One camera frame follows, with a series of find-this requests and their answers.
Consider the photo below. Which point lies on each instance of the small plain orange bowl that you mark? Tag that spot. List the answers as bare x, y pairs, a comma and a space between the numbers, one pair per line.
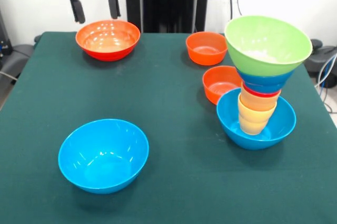
205, 55

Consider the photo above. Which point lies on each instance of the dark green tablecloth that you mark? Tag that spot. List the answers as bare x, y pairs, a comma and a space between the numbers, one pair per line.
158, 195

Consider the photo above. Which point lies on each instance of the large orange bowl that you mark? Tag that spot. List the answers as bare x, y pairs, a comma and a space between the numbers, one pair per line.
108, 42

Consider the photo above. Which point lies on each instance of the red cup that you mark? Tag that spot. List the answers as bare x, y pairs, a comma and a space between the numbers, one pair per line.
260, 94

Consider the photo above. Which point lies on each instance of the stack of yellow cups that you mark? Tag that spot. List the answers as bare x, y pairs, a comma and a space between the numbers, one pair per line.
251, 124

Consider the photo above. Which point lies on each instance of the small dark blue bowl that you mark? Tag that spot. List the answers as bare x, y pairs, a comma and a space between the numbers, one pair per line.
266, 83

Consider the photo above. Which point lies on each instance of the green bowl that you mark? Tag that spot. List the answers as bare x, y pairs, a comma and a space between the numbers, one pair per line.
263, 40

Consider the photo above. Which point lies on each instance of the orange bowl with ringed bottom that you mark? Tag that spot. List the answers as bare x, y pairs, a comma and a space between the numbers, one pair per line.
218, 82

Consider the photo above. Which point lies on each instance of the large blue bowl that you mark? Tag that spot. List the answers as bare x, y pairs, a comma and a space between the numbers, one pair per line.
102, 166
231, 126

